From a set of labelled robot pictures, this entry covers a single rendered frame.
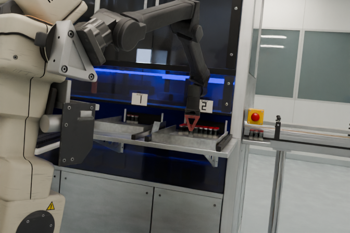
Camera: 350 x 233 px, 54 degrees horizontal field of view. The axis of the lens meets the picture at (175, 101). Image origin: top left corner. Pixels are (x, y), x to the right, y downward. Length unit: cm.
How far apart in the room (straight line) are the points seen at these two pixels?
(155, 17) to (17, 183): 54
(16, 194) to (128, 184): 105
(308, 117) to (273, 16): 184
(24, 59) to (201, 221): 127
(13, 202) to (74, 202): 117
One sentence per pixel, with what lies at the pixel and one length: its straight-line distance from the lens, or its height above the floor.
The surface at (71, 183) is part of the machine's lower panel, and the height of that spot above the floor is 52.
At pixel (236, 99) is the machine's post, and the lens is 168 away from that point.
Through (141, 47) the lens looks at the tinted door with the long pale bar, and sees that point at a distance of 182.
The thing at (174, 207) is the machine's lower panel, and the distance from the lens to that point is 183.
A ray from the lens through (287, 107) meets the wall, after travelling 628.
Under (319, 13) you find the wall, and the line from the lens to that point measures 646.
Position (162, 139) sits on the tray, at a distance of 138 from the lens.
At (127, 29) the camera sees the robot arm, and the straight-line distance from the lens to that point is 84.
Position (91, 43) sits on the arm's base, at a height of 118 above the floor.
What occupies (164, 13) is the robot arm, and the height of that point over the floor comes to 131.
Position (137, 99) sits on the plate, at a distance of 180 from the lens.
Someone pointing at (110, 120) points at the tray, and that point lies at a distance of 180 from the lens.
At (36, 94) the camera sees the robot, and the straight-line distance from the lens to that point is 91.
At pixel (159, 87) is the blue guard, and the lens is 176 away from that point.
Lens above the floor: 112
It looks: 3 degrees down
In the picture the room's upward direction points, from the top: 5 degrees clockwise
